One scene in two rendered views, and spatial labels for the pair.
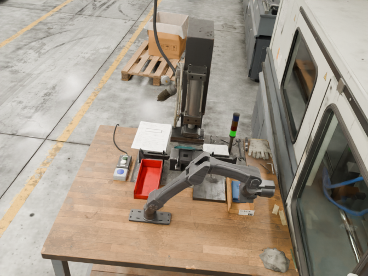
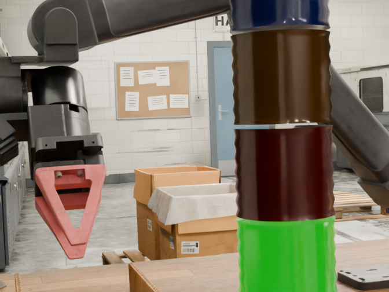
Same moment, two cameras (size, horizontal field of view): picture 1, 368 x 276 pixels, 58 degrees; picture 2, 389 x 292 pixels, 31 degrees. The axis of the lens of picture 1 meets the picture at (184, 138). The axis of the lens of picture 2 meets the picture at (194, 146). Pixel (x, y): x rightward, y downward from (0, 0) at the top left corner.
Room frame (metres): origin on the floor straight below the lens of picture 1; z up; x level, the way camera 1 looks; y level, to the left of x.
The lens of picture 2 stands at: (1.87, -0.39, 1.13)
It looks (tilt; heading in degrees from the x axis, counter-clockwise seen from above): 3 degrees down; 164
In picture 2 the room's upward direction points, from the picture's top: 2 degrees counter-clockwise
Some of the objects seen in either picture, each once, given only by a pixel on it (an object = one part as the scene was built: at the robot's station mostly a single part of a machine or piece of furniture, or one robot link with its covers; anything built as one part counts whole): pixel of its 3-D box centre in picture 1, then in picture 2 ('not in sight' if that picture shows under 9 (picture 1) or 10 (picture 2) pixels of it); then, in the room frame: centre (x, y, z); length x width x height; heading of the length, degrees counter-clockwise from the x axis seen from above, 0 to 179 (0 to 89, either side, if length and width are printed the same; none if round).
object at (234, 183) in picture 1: (239, 189); not in sight; (1.29, -0.32, 0.92); 0.15 x 0.07 x 0.03; 179
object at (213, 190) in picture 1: (208, 189); not in sight; (1.28, -0.16, 0.91); 0.17 x 0.16 x 0.02; 89
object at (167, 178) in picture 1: (191, 159); not in sight; (1.55, -0.06, 0.88); 0.65 x 0.50 x 0.03; 89
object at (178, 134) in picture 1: (189, 112); not in sight; (1.54, -0.02, 1.22); 0.26 x 0.18 x 0.30; 179
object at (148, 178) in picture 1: (148, 178); not in sight; (1.30, 0.17, 0.93); 0.25 x 0.12 x 0.06; 179
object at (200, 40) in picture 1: (196, 71); not in sight; (1.59, -0.03, 1.44); 0.17 x 0.13 x 0.42; 179
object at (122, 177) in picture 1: (120, 176); not in sight; (1.33, 0.33, 0.90); 0.07 x 0.07 x 0.06; 89
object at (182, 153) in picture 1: (188, 155); not in sight; (1.47, -0.03, 0.98); 0.20 x 0.10 x 0.01; 89
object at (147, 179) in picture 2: not in sight; (178, 211); (-2.80, 0.81, 0.43); 0.57 x 0.53 x 0.58; 1
